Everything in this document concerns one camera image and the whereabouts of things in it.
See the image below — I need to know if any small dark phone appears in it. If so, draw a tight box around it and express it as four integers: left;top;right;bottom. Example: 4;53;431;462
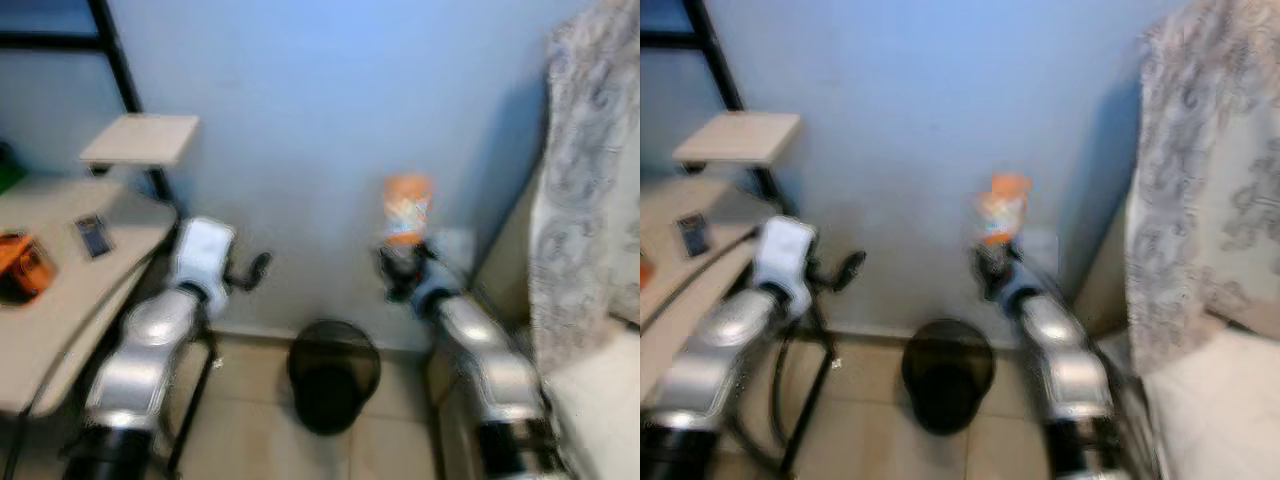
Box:
677;212;712;259
75;213;114;260

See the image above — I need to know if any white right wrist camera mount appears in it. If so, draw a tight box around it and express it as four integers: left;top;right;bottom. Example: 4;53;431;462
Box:
412;262;463;319
1000;262;1049;316

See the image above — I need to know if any black metal rack frame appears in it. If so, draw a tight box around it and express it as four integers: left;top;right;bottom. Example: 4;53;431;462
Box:
0;0;179;216
640;0;791;213

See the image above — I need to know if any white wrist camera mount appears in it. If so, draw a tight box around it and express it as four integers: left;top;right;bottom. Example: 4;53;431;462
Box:
1000;262;1049;316
752;217;818;316
170;217;237;313
412;262;463;319

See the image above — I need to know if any small beige shelf board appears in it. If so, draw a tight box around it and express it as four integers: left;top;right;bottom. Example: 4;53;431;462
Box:
672;111;802;168
79;113;200;170

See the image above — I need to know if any green object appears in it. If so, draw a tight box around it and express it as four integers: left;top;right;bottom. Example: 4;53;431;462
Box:
0;143;25;197

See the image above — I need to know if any cream cloth with grey swirls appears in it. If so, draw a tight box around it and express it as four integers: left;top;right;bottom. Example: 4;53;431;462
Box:
1123;0;1280;379
527;0;641;379

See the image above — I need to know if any orange snack packet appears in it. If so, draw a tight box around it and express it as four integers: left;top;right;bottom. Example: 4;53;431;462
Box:
383;174;435;249
975;172;1034;249

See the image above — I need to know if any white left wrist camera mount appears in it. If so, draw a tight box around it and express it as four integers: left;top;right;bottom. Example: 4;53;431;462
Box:
170;217;237;313
752;217;818;316

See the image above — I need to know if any beige desk with black legs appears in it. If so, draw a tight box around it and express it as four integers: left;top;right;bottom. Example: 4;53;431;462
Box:
640;175;839;476
0;175;221;476

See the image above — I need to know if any black round waste bin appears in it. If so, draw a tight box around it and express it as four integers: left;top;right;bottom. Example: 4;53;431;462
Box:
287;319;382;437
901;319;997;437

